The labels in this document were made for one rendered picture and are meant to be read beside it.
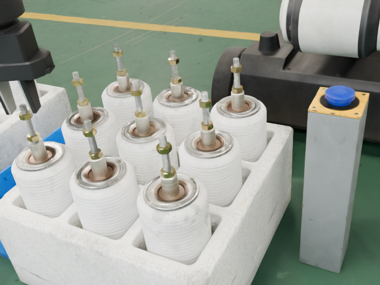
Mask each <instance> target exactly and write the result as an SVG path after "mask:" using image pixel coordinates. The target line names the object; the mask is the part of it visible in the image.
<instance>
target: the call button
mask: <svg viewBox="0 0 380 285"><path fill-rule="evenodd" d="M355 94H356V92H355V91H354V90H353V89H352V88H350V87H347V86H344V85H335V86H332V87H329V88H327V89H326V90H325V98H326V99H327V101H328V103H329V104H331V105H334V106H347V105H349V104H350V103H351V102H352V101H353V100H354V99H355Z"/></svg>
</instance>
